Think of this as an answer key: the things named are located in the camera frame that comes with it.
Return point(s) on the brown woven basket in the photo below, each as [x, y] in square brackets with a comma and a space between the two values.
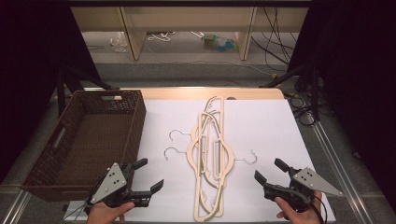
[99, 140]

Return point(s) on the clear plastic bag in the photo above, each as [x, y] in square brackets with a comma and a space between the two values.
[119, 42]

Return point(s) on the black metal stand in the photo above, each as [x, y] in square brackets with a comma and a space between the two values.
[314, 90]
[63, 87]

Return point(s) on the person's right hand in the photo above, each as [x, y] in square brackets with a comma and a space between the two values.
[302, 217]

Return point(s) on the light wooden shelf unit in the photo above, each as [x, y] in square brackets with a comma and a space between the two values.
[186, 18]

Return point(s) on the person's left hand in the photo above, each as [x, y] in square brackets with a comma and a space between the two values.
[104, 214]

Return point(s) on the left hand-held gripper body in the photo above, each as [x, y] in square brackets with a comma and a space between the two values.
[113, 182]

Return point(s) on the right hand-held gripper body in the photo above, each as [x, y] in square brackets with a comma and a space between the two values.
[308, 180]

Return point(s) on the metal floor rail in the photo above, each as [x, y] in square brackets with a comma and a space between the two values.
[14, 207]
[339, 165]

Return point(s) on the dark curtain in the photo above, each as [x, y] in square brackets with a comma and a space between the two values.
[28, 77]
[358, 77]

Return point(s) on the colourful plastic package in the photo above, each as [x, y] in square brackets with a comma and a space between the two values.
[219, 43]

